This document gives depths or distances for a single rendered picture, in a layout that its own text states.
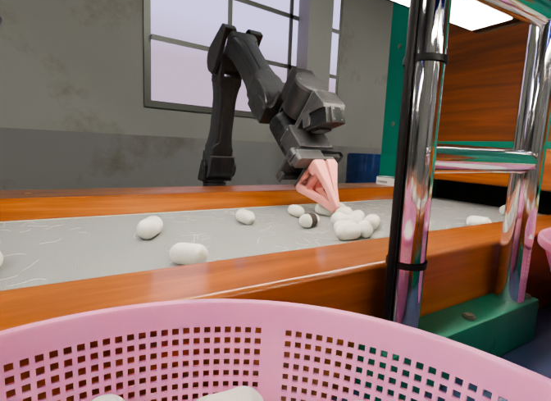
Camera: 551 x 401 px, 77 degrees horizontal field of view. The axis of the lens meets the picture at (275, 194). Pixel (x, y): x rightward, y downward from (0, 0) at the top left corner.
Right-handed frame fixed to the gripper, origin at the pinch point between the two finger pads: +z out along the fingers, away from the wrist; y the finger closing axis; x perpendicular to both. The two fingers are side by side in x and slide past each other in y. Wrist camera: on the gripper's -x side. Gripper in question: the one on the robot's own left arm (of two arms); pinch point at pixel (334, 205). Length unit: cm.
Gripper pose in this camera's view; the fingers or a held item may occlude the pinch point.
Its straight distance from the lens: 52.5
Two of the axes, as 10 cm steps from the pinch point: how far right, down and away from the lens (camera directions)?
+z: 3.7, 7.5, -5.5
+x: -3.8, 6.6, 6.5
